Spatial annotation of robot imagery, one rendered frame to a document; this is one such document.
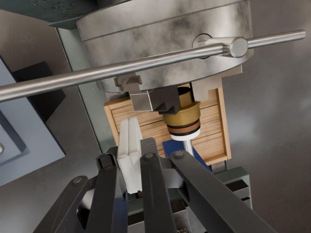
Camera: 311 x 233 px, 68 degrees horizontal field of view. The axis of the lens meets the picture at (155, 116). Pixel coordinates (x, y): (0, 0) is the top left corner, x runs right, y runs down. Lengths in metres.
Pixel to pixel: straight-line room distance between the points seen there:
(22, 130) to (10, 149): 0.07
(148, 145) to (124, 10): 0.21
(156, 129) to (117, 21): 0.45
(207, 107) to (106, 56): 0.46
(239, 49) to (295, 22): 1.76
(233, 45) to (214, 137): 0.57
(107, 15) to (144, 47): 0.07
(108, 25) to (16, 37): 1.32
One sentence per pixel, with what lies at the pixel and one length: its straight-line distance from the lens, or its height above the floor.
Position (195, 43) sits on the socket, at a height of 1.24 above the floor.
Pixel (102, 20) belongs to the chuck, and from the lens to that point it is 0.36.
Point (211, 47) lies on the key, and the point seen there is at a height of 1.31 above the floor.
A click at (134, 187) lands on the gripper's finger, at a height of 1.42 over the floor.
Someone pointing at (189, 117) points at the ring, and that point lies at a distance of 0.48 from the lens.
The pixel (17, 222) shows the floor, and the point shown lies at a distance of 2.19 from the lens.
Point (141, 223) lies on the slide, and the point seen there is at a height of 0.97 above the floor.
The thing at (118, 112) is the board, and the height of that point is 0.88.
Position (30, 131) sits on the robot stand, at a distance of 0.91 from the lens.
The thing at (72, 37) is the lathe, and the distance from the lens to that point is 1.02.
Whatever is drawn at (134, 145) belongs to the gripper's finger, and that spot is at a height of 1.41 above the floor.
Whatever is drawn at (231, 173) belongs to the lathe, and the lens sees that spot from 0.90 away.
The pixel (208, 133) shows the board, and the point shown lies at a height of 0.89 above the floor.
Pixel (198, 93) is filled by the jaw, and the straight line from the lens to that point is 0.49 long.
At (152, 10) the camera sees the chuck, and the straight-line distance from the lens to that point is 0.33.
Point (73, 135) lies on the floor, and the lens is 1.71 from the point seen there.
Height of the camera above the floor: 1.55
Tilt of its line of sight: 69 degrees down
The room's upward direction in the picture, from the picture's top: 151 degrees clockwise
